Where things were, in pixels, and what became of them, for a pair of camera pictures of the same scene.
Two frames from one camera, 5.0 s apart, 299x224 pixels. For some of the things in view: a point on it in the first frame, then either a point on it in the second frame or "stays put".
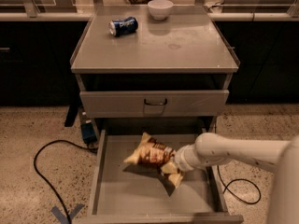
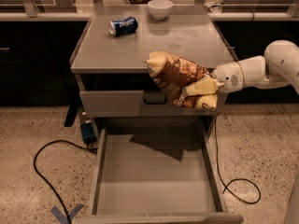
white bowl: (160, 8) stays put
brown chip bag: (150, 151) → (172, 73)
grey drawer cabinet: (147, 67) stays put
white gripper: (181, 159) → (228, 76)
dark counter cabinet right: (268, 56) stays put
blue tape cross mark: (63, 217) stays put
